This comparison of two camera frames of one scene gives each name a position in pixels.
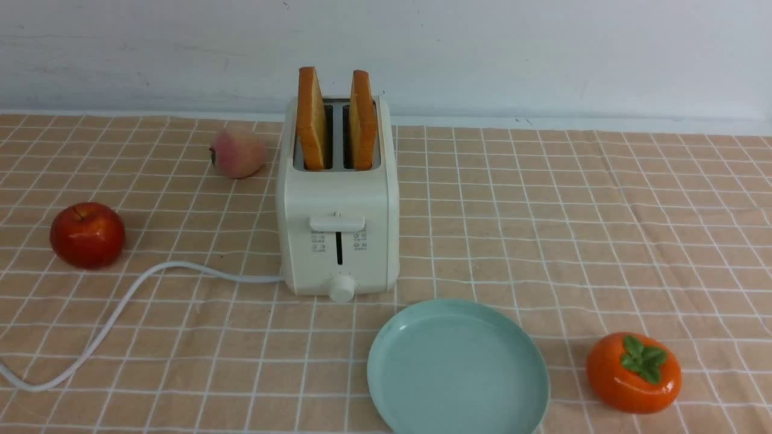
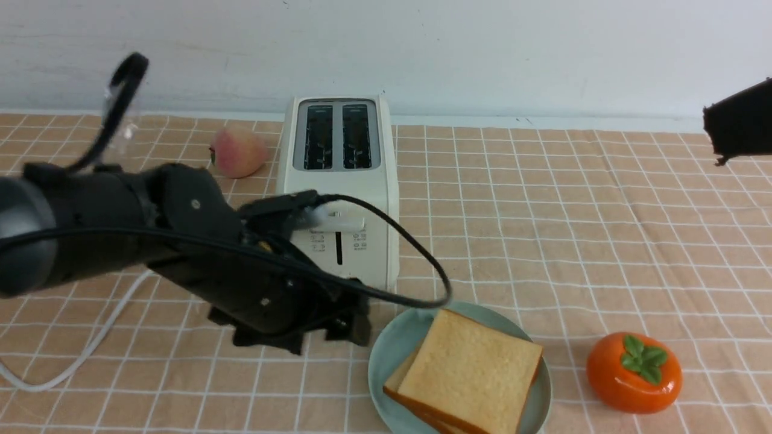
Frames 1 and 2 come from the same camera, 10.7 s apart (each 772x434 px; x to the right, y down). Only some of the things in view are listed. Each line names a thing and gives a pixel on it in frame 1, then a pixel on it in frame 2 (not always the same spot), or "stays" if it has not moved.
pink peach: (238, 156) stays
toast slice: (310, 119) → (472, 375)
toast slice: (363, 122) → (392, 387)
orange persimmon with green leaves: (634, 373) stays
